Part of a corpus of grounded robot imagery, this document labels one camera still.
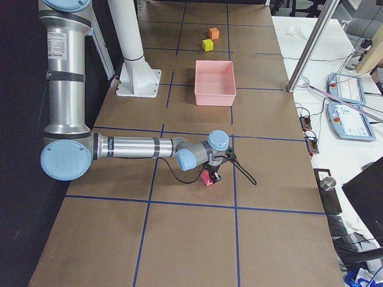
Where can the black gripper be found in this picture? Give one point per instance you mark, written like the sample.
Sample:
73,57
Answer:
213,170

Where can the red foam block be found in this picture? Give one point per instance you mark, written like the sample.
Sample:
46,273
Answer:
205,176

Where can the yellow foam block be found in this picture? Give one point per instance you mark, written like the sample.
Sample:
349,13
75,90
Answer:
207,45

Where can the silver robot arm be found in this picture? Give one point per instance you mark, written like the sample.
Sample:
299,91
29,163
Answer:
69,145

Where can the pink plastic bin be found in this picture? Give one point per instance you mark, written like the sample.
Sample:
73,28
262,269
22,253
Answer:
214,83

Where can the lower orange black connector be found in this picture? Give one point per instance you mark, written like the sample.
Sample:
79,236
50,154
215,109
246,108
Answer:
312,145

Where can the orange black connector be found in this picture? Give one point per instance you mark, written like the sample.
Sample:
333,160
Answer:
312,145
305,122

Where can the upper orange black connector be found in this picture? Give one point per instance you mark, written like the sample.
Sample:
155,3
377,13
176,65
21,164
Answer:
305,122

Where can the small metal cylinder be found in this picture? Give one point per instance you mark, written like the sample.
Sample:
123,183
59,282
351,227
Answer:
328,183

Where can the orange foam block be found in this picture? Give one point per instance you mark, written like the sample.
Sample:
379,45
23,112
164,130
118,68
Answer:
214,33

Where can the lower teach pendant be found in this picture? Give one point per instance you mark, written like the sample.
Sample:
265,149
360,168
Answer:
349,124

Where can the teach pendant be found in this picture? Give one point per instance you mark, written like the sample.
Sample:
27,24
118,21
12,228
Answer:
349,124
346,87

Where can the black monitor corner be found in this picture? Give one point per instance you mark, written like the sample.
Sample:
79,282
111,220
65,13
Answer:
364,192

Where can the upper teach pendant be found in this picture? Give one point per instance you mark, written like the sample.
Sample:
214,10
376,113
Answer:
346,87

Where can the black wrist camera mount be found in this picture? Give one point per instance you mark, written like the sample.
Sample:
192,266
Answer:
230,154

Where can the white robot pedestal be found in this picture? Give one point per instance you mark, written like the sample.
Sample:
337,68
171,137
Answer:
137,78

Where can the aluminium frame post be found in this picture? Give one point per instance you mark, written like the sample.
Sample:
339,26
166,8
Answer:
319,28

